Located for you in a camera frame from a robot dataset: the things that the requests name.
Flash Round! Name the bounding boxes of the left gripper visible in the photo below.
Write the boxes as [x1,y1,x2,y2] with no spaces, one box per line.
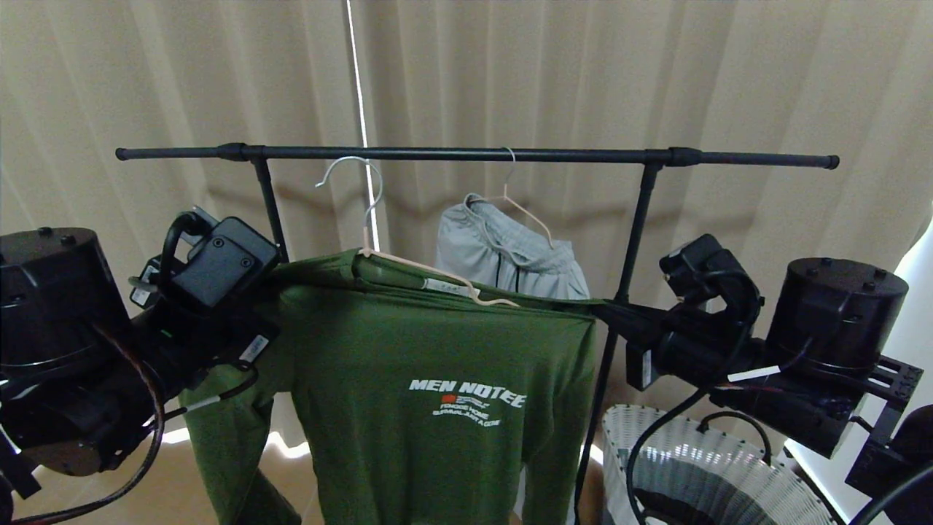
[131,303,281,400]

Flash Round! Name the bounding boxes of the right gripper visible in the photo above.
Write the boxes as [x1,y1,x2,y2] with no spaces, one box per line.
[625,321,737,391]

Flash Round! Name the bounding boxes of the pink clothes hanger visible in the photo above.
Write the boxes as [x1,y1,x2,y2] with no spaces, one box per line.
[481,148,556,250]
[315,155,522,309]

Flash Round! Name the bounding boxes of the green garment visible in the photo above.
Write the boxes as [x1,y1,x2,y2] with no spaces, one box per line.
[179,248,606,525]

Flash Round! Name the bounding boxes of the pale grey shorts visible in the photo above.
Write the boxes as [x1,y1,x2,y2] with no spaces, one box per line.
[436,193,591,525]

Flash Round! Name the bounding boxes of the white laundry basket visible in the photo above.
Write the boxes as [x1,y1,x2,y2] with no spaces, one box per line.
[601,405,839,525]

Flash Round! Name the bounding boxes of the black clothes rack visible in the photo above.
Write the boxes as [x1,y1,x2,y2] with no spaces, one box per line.
[115,142,840,525]

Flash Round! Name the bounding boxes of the beige curtain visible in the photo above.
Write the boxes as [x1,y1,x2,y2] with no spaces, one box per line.
[0,0,933,449]

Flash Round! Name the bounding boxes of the black cable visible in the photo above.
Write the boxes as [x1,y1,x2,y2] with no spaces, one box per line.
[159,211,214,287]
[625,292,933,525]

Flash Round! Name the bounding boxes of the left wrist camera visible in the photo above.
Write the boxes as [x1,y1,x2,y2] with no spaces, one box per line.
[130,206,281,312]

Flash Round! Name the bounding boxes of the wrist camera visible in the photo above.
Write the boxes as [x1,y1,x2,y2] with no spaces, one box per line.
[658,233,765,338]
[130,206,281,312]

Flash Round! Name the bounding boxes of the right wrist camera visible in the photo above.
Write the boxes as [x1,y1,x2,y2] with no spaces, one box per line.
[658,233,765,338]

